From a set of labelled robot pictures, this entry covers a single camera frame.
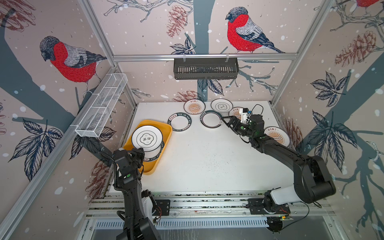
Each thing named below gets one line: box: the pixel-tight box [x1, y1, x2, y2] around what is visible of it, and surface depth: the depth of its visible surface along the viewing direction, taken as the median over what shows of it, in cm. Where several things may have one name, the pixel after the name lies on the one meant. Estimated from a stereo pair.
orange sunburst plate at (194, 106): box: [183, 99, 206, 115], surface depth 121 cm
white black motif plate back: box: [210, 98, 234, 113], surface depth 121 cm
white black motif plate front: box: [131, 125, 164, 152], surface depth 90 cm
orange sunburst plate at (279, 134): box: [264, 126, 291, 147], surface depth 103 cm
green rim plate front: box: [143, 140, 165, 162], surface depth 91 cm
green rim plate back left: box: [167, 112, 192, 132], surface depth 112 cm
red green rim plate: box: [199, 110, 223, 129], surface depth 113 cm
